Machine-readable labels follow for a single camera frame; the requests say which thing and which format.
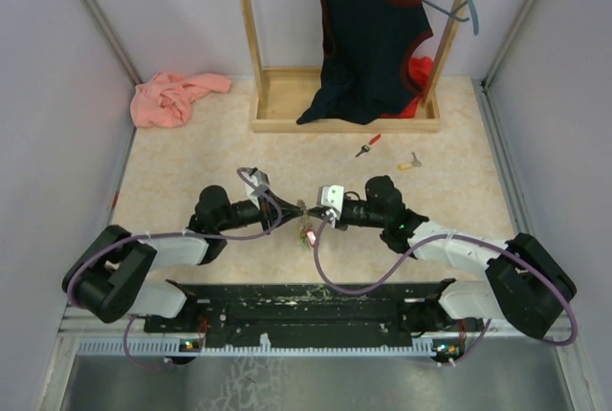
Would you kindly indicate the wooden clothes rack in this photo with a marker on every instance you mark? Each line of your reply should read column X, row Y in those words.
column 282, row 94

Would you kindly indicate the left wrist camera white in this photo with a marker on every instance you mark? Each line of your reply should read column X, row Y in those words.
column 256, row 181

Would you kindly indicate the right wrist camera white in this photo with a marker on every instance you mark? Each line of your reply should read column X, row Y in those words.
column 331, row 198

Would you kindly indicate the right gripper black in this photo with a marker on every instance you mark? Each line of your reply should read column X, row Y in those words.
column 323, row 213

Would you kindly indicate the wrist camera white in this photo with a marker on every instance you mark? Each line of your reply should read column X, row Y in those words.
column 256, row 181
column 331, row 198

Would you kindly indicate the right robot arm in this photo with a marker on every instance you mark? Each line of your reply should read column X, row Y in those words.
column 517, row 280

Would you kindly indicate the large keyring with rings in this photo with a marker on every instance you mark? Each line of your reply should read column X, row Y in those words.
column 303, row 222

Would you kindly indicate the key with yellow tag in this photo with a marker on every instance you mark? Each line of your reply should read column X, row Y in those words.
column 414, row 162

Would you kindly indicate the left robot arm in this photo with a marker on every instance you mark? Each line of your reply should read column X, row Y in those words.
column 107, row 278

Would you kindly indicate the key with red tag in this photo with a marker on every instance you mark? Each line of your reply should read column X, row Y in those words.
column 310, row 237

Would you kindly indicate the red cloth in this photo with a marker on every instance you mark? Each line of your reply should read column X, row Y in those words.
column 419, row 69

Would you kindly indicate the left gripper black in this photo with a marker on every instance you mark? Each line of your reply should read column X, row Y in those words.
column 277, row 211

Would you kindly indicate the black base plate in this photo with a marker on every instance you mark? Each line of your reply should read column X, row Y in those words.
column 311, row 316

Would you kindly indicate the dark navy tank top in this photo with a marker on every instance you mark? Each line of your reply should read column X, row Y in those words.
column 367, row 45

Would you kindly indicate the pink cloth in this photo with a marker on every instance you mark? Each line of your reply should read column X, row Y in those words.
column 166, row 99

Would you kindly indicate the key with red strap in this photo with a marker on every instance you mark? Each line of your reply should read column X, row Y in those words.
column 367, row 147

